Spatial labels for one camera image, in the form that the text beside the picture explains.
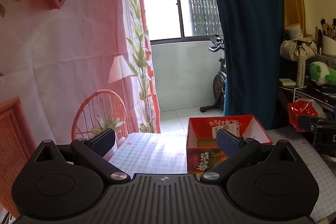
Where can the red plastic bag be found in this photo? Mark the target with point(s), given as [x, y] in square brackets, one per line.
[302, 111]

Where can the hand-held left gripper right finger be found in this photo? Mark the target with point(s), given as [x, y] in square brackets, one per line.
[228, 144]

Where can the white fabric bundle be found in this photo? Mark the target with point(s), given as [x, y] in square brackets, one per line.
[294, 31]

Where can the window with dark frame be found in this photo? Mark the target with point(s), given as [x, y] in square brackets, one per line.
[181, 3]

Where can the green and white plush toy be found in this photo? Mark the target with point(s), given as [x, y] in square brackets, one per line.
[320, 71]

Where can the yellow sticky note pad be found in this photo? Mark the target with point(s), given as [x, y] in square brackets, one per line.
[287, 81]

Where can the red strawberry print cardboard box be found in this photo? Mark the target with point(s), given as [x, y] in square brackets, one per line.
[225, 125]

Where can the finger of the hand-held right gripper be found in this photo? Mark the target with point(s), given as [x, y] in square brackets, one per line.
[307, 123]

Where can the white spray bottle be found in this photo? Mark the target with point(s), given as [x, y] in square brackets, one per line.
[301, 71]

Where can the cream fabric bag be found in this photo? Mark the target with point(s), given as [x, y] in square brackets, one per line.
[296, 49]

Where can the pink printed backdrop cloth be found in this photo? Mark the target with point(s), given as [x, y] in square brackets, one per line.
[65, 56]

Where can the dark desk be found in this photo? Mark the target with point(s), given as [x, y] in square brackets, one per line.
[315, 94]

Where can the white brush holder cup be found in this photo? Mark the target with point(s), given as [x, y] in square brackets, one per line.
[329, 45]

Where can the exercise bike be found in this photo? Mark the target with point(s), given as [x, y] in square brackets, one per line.
[218, 82]

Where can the dark blue curtain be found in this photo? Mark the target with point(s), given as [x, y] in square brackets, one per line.
[246, 29]

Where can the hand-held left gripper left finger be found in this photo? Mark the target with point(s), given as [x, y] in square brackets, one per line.
[103, 144]

